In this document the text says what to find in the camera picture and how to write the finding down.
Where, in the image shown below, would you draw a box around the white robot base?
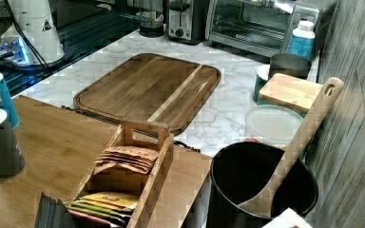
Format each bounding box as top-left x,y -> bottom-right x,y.
0,0 -> 73,70

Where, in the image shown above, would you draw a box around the bamboo drawer cabinet top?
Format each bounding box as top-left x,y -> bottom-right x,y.
0,96 -> 211,228

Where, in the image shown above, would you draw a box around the large dark wooden cutting board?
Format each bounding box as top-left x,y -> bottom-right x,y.
73,53 -> 221,135

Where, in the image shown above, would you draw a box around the wooden tea caddy box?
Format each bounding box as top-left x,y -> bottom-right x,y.
71,121 -> 174,228

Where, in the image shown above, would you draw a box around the brown tea bag packets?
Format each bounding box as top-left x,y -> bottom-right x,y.
94,146 -> 159,175

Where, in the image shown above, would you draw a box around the black utensil bucket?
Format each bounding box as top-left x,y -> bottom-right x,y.
206,142 -> 318,228

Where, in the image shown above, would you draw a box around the teal container with white lid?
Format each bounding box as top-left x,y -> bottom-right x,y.
253,65 -> 270,103

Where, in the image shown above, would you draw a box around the small light wooden cutting board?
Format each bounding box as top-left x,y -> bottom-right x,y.
259,73 -> 322,114

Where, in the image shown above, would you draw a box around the yellow green tea bag packets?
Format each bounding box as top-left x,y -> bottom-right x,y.
67,191 -> 139,228

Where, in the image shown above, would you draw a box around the wooden spatula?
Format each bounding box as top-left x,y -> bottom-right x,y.
239,77 -> 344,218

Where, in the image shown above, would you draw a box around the dark metal cup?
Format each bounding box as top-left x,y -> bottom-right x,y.
268,53 -> 312,80

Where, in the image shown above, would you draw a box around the silver toaster oven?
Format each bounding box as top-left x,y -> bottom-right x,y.
205,0 -> 337,57

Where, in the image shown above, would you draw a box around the blue white plastic bottle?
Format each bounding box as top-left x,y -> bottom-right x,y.
287,21 -> 316,59

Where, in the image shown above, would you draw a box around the white paper corner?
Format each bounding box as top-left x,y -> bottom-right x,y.
261,208 -> 313,228

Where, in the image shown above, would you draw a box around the black slate coaster stack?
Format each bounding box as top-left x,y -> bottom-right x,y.
34,192 -> 76,228

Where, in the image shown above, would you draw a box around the dark grey cylindrical can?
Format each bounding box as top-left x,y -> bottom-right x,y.
0,108 -> 26,180

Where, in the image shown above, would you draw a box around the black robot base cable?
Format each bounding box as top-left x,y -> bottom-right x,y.
3,0 -> 53,73

